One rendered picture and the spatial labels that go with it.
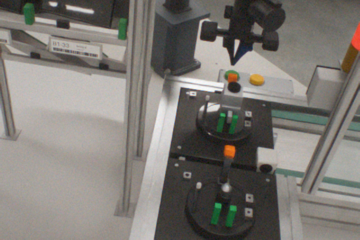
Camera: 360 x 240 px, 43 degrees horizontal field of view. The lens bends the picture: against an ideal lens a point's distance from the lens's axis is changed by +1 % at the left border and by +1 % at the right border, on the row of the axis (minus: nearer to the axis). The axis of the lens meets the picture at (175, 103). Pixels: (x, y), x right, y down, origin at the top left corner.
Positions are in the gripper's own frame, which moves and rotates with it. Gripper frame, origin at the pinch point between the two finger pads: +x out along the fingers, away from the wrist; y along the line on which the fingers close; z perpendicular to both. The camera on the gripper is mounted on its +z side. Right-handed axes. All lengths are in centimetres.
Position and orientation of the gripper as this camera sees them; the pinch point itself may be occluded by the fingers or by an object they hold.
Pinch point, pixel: (234, 53)
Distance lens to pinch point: 115.1
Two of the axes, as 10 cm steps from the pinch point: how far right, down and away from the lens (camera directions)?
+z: 1.1, -6.4, 7.6
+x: -1.1, 7.6, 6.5
